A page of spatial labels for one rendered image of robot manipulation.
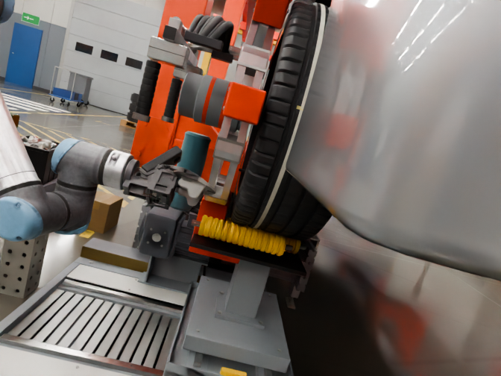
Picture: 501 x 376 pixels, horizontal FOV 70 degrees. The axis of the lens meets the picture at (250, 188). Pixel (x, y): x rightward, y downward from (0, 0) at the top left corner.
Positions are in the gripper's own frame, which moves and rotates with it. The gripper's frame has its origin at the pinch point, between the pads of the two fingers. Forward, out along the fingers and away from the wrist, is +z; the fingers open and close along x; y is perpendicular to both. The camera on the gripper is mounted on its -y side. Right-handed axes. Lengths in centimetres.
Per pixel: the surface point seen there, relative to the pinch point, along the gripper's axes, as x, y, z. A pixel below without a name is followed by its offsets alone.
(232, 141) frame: 13.3, -5.0, 1.9
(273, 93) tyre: 25.5, -10.1, 7.6
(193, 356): -34.0, 32.5, 7.4
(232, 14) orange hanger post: -104, -260, -30
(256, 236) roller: -12.9, 2.9, 15.4
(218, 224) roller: -13.0, 2.1, 4.1
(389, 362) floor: -81, 9, 93
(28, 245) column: -55, 6, -57
